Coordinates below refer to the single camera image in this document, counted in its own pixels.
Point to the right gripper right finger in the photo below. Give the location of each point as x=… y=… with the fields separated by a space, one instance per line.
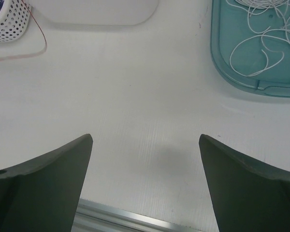
x=247 y=195

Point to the white plastic tub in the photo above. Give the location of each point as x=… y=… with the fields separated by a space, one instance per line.
x=96 y=12

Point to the teal transparent plastic tray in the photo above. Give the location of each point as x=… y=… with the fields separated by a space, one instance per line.
x=250 y=45

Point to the white perforated basket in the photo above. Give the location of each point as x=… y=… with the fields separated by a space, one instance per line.
x=14 y=19

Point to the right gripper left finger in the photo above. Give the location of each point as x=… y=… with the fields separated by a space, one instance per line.
x=42 y=194

